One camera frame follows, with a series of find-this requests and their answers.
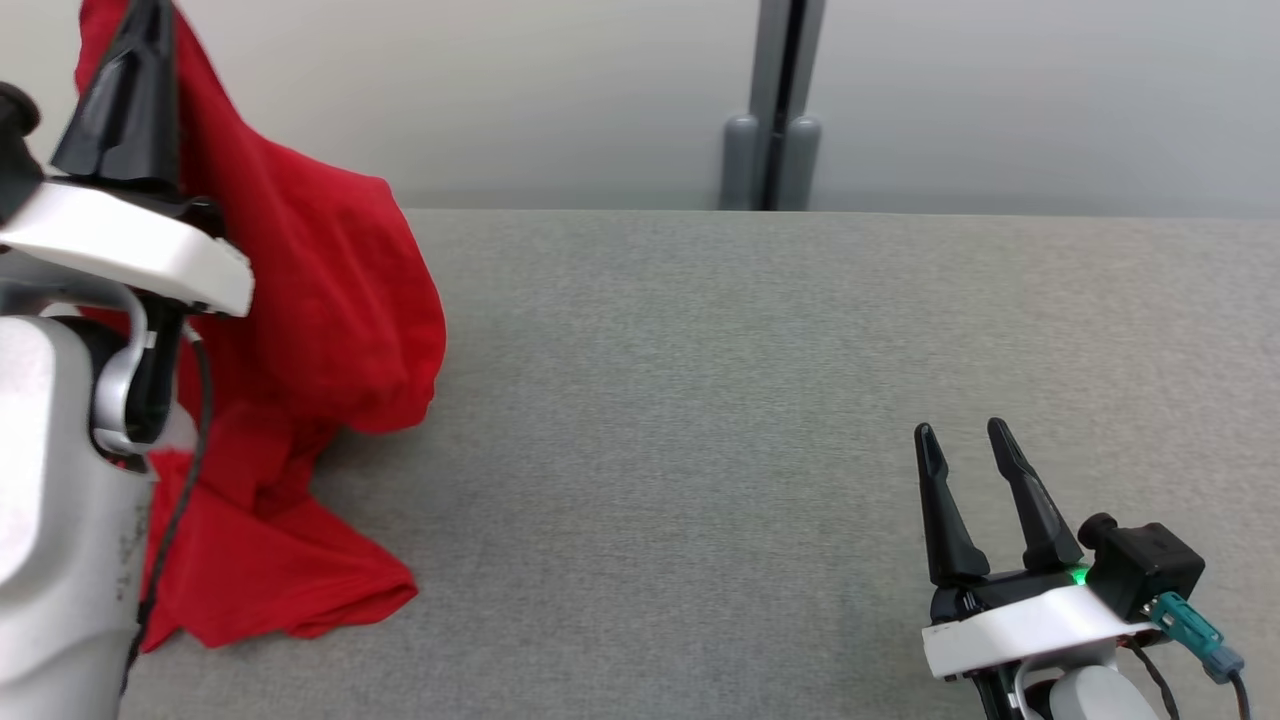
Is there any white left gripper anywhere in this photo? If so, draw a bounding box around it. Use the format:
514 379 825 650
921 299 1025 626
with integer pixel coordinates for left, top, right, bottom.
0 0 256 319

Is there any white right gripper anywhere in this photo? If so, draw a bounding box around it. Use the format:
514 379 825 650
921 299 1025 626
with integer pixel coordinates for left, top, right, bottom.
913 418 1153 719

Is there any red garment with white hem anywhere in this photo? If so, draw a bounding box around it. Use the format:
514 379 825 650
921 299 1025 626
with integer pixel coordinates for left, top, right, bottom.
75 0 448 653

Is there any grey fabric sofa seat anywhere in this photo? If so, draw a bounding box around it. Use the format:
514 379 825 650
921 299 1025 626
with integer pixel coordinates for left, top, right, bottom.
118 208 1280 720

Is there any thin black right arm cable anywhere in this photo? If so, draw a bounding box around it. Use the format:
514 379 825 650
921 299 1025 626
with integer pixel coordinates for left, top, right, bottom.
1128 640 1183 720

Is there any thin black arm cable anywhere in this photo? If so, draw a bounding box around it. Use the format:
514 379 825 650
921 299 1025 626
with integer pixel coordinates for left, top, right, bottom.
118 325 213 696
1128 640 1183 720

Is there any teal plug right camera cable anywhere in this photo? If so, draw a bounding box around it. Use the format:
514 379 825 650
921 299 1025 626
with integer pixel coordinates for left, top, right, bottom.
1148 592 1257 720

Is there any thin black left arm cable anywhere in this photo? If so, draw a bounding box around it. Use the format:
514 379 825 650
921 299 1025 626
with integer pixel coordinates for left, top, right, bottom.
118 325 213 696

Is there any grey partition post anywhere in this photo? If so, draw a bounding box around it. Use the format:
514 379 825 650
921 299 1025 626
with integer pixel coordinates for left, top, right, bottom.
720 0 827 212

